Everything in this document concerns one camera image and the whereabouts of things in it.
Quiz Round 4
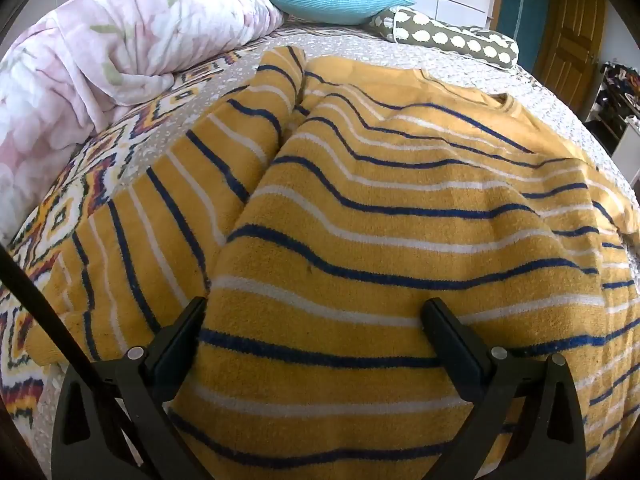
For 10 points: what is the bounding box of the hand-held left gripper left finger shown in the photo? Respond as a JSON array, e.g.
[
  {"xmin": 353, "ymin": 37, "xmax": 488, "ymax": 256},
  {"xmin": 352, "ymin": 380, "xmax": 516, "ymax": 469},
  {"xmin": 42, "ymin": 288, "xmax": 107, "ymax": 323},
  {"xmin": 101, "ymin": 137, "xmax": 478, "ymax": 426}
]
[{"xmin": 51, "ymin": 296, "xmax": 211, "ymax": 480}]

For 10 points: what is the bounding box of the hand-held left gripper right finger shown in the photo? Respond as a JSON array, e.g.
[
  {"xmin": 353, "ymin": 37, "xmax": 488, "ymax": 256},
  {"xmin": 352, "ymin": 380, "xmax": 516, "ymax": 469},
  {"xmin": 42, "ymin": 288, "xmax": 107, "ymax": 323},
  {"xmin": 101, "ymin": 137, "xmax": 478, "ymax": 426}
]
[{"xmin": 421, "ymin": 297, "xmax": 587, "ymax": 480}]

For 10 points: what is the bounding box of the yellow striped sweater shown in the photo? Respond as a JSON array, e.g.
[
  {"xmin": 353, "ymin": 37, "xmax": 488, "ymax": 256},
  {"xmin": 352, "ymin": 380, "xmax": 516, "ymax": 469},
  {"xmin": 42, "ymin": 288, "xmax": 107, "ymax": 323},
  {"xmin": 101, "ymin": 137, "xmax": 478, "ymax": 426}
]
[{"xmin": 22, "ymin": 45, "xmax": 640, "ymax": 473}]

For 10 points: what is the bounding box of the zigzag patterned blanket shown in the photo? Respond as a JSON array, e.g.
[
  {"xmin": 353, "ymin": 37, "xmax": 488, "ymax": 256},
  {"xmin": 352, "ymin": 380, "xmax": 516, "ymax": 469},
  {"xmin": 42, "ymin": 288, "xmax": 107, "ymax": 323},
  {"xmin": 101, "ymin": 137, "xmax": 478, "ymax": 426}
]
[{"xmin": 0, "ymin": 45, "xmax": 281, "ymax": 431}]

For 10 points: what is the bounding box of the white cabinet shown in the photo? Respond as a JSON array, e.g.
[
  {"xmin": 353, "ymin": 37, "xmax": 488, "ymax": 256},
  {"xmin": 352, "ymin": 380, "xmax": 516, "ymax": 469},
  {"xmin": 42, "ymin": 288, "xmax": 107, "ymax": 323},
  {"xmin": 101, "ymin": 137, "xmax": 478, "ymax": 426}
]
[{"xmin": 609, "ymin": 125, "xmax": 640, "ymax": 191}]

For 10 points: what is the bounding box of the beige dotted quilted bedspread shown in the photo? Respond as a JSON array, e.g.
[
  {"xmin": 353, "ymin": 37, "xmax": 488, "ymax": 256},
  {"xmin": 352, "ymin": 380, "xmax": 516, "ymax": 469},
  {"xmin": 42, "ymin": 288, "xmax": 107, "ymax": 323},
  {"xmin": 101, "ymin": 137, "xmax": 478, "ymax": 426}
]
[{"xmin": 30, "ymin": 22, "xmax": 640, "ymax": 480}]

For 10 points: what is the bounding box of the pink floral duvet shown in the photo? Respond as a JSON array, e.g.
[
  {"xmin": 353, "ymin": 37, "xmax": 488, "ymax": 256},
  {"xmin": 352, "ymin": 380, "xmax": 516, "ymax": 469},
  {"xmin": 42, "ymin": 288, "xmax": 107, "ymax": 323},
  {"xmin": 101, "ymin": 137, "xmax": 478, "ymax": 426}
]
[{"xmin": 0, "ymin": 0, "xmax": 286, "ymax": 246}]

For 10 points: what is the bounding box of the cluttered shelf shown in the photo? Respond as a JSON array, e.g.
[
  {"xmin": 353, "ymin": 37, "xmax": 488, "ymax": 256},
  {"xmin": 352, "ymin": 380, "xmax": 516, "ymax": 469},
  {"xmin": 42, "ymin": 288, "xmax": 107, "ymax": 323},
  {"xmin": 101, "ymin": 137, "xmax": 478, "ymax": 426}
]
[{"xmin": 585, "ymin": 60, "xmax": 640, "ymax": 161}]

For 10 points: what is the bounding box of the green bolster pillow white print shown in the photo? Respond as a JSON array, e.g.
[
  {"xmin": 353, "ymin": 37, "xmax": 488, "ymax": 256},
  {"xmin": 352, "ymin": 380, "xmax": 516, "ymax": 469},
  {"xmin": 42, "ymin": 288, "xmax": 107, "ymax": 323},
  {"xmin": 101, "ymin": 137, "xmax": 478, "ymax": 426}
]
[{"xmin": 367, "ymin": 6, "xmax": 521, "ymax": 70}]

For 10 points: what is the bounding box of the wooden door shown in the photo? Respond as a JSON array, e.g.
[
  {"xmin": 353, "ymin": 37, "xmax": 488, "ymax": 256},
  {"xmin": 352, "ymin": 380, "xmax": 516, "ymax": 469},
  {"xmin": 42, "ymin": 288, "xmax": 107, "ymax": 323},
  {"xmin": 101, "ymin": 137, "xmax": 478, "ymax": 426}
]
[{"xmin": 532, "ymin": 0, "xmax": 608, "ymax": 116}]

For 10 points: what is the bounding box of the teal panel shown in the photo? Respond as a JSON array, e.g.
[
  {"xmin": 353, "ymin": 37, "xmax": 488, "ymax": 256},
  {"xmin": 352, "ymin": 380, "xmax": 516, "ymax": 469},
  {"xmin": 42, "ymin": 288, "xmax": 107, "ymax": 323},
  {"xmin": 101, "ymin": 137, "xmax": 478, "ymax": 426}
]
[{"xmin": 495, "ymin": 0, "xmax": 551, "ymax": 46}]

